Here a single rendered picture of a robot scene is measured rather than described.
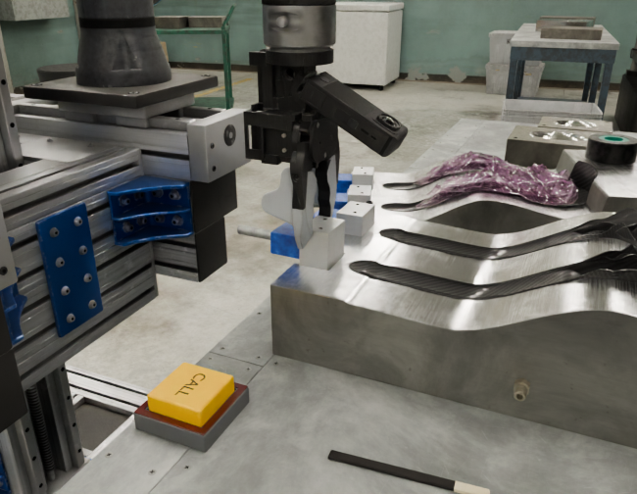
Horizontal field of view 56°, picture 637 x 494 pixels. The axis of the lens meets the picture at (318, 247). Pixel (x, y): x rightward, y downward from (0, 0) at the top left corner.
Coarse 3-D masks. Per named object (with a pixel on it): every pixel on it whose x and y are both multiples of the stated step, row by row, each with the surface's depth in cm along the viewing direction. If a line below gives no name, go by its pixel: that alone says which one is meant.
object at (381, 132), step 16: (320, 80) 62; (336, 80) 64; (304, 96) 62; (320, 96) 61; (336, 96) 61; (352, 96) 63; (320, 112) 62; (336, 112) 61; (352, 112) 60; (368, 112) 62; (384, 112) 63; (352, 128) 61; (368, 128) 60; (384, 128) 60; (400, 128) 62; (368, 144) 61; (384, 144) 60; (400, 144) 63
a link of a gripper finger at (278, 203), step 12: (288, 168) 65; (288, 180) 66; (312, 180) 65; (276, 192) 66; (288, 192) 66; (312, 192) 66; (264, 204) 67; (276, 204) 67; (288, 204) 66; (312, 204) 66; (276, 216) 67; (288, 216) 66; (300, 216) 65; (312, 216) 67; (300, 228) 66; (312, 228) 67; (300, 240) 67
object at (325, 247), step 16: (240, 224) 75; (288, 224) 73; (320, 224) 69; (336, 224) 69; (272, 240) 71; (288, 240) 70; (320, 240) 68; (336, 240) 70; (288, 256) 71; (304, 256) 69; (320, 256) 68; (336, 256) 71
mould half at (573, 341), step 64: (384, 256) 72; (448, 256) 73; (576, 256) 63; (320, 320) 64; (384, 320) 61; (448, 320) 60; (512, 320) 56; (576, 320) 53; (448, 384) 61; (512, 384) 58; (576, 384) 55
